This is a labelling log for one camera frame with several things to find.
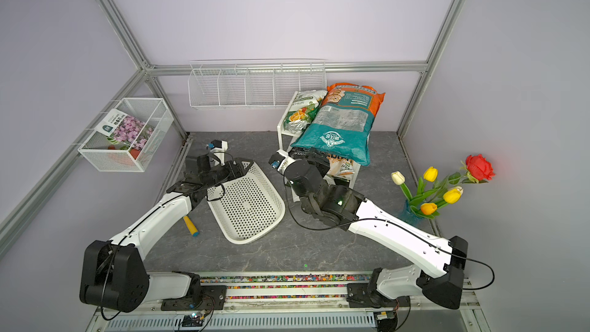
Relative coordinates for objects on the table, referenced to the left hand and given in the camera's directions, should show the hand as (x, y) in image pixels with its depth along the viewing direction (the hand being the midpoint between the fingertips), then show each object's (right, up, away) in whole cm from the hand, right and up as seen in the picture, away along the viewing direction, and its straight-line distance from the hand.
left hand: (248, 165), depth 82 cm
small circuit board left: (-15, -48, -11) cm, 52 cm away
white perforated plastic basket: (-4, -18, +12) cm, 22 cm away
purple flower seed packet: (-38, +12, -9) cm, 41 cm away
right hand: (+23, +4, -16) cm, 28 cm away
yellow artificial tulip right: (+63, -8, -18) cm, 66 cm away
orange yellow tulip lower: (+54, -11, -22) cm, 59 cm away
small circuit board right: (+46, -49, -10) cm, 68 cm away
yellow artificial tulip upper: (+59, -2, -13) cm, 61 cm away
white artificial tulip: (+49, -4, -13) cm, 51 cm away
